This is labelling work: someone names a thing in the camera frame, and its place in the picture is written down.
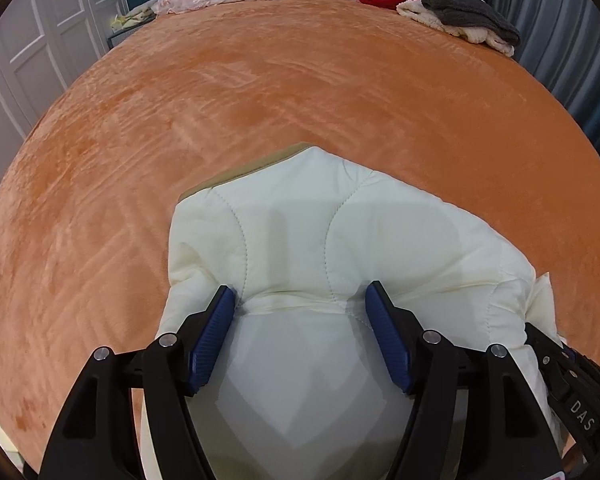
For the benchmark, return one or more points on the orange plush blanket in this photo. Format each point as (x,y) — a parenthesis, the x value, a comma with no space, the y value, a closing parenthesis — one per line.
(280,85)

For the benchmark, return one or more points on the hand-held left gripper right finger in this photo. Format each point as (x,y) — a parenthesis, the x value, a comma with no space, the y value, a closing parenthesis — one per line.
(390,340)

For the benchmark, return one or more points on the cream fuzzy garment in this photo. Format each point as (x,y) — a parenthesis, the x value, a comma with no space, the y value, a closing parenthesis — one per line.
(430,14)

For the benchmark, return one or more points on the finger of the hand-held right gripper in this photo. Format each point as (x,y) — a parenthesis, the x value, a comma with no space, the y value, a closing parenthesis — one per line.
(542,347)

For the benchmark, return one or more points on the cream quilted jacket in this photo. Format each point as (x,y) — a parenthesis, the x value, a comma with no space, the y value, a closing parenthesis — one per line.
(330,230)

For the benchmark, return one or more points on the grey knit garment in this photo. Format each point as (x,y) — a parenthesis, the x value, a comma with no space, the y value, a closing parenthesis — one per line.
(470,12)

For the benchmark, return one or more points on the dark nightstand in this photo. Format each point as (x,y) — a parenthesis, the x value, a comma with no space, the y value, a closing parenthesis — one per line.
(122,35)

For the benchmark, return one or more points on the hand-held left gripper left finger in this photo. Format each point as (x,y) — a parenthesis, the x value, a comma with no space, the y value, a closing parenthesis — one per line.
(211,340)

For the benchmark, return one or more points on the white wardrobe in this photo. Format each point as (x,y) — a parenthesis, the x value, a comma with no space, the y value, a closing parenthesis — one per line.
(40,60)

